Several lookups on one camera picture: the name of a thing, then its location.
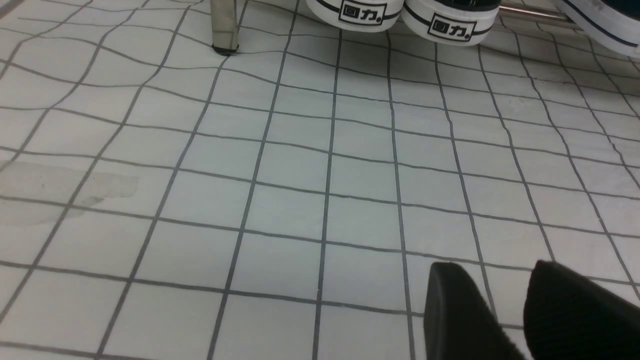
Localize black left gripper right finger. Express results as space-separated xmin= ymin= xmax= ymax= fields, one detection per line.
xmin=523 ymin=260 xmax=640 ymax=360

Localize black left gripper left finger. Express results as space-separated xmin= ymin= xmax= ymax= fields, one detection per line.
xmin=423 ymin=262 xmax=525 ymax=360

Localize navy slip-on shoe left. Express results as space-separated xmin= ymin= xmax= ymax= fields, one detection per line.
xmin=553 ymin=0 xmax=640 ymax=59

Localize white grid tablecloth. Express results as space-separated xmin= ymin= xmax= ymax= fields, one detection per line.
xmin=1 ymin=0 xmax=639 ymax=360

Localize black canvas sneaker white laces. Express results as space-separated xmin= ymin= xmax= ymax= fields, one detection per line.
xmin=401 ymin=0 xmax=502 ymax=47

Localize black canvas sneaker far left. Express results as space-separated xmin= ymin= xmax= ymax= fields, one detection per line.
xmin=306 ymin=0 xmax=405 ymax=34

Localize silver metal shoe rack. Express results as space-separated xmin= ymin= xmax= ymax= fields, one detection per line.
xmin=209 ymin=0 xmax=576 ymax=56

